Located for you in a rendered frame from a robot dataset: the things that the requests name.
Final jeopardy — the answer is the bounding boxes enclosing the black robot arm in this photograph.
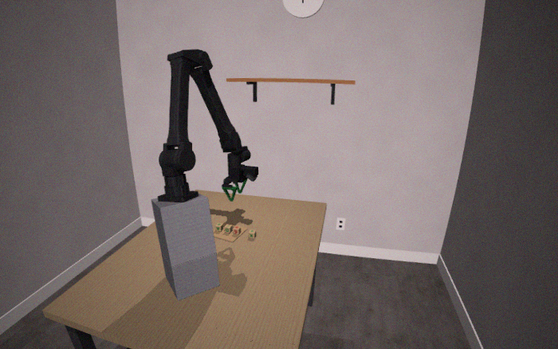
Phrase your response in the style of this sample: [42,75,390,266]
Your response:
[158,49,258,202]

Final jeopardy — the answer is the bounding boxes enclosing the tan flat mat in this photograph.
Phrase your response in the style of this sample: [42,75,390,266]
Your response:
[213,222,248,242]

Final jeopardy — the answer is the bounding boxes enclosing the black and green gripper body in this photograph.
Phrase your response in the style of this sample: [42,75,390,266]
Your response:
[222,165,248,188]

